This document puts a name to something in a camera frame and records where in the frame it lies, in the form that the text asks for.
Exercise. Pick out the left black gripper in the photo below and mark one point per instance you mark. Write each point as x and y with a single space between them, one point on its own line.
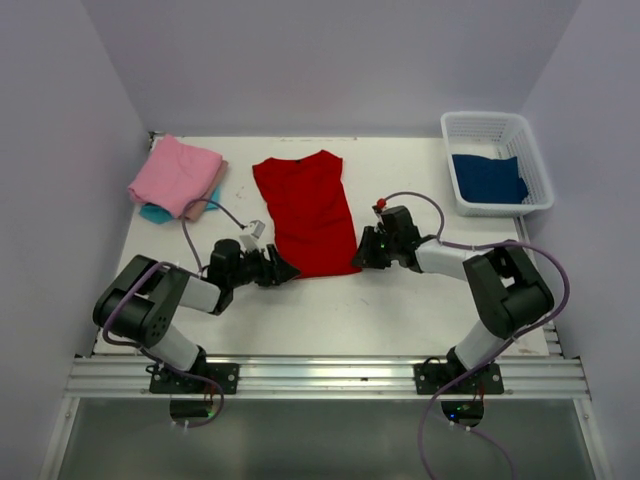
270 267

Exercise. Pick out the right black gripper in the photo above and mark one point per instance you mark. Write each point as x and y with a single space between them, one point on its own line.
378 248

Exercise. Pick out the red t shirt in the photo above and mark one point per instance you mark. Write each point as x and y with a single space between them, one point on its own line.
313 224

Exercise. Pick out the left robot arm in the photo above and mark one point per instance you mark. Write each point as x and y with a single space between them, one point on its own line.
137 309

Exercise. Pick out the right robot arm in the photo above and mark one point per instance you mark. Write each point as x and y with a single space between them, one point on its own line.
508 291

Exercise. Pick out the beige folded t shirt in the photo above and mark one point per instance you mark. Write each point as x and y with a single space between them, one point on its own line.
207 195

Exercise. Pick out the blue t shirt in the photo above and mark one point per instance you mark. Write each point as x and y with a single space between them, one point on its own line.
489 181

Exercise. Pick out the white plastic basket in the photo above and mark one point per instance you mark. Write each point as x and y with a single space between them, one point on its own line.
497 135

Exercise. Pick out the teal folded t shirt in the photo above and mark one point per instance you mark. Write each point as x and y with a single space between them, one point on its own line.
157 215

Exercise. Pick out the pink folded t shirt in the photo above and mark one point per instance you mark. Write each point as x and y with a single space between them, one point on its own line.
174 174

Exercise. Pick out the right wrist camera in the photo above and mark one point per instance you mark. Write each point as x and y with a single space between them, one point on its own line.
380 205

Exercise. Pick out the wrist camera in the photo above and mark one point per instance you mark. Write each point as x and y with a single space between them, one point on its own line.
380 205
250 235

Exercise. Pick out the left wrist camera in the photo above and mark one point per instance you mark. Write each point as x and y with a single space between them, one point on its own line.
250 235

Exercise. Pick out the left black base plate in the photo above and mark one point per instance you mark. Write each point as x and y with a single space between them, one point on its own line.
207 378

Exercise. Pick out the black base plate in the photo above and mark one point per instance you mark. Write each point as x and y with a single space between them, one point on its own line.
207 378
432 375

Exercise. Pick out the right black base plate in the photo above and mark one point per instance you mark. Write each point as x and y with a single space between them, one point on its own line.
432 375

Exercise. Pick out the aluminium mounting rail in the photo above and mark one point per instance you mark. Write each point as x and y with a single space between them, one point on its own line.
337 378

